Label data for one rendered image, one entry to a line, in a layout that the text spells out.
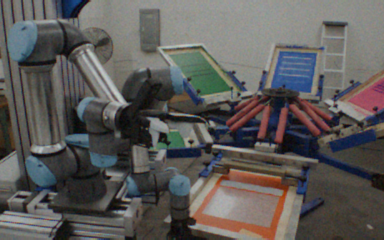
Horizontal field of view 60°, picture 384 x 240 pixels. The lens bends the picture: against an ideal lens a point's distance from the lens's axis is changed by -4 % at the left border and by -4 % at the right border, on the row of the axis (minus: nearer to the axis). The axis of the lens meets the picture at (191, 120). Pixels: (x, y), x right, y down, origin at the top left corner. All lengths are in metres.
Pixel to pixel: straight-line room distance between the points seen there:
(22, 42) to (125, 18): 6.03
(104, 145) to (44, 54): 0.33
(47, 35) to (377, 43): 5.38
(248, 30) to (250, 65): 0.60
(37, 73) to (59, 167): 0.31
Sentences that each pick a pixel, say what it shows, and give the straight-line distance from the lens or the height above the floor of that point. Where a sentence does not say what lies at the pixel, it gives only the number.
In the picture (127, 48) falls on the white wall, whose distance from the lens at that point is 7.11.
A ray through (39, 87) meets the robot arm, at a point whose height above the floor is 1.71.
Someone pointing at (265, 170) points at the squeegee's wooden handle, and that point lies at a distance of 2.01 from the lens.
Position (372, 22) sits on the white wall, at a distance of 5.98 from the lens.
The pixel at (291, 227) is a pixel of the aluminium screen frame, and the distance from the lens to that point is 1.68.
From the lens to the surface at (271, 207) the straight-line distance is 1.87.
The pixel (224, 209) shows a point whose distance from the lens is 1.82.
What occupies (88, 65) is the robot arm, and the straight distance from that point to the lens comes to 1.13.
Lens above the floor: 1.93
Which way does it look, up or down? 18 degrees down
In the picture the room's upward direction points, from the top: straight up
